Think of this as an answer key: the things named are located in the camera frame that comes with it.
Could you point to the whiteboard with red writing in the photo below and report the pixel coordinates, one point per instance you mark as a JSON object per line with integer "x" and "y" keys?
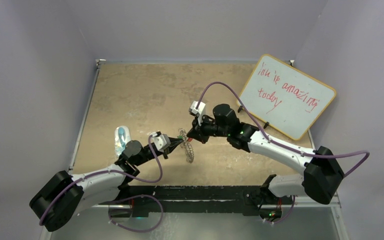
{"x": 286, "y": 98}

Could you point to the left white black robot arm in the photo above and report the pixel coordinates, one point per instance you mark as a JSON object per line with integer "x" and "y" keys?
{"x": 65, "y": 195}

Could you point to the silver disc with keyrings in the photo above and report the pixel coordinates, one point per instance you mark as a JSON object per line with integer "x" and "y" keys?
{"x": 189, "y": 152}

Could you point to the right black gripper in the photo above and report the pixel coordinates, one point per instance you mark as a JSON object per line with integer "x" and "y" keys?
{"x": 197, "y": 132}

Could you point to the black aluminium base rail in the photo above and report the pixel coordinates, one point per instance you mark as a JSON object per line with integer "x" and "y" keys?
{"x": 248, "y": 200}

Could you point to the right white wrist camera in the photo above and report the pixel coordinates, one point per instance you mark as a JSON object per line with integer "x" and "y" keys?
{"x": 198, "y": 110}

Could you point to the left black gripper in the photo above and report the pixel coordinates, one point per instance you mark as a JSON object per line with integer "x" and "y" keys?
{"x": 174, "y": 142}

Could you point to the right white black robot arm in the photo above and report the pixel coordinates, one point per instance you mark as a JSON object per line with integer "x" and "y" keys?
{"x": 316, "y": 177}

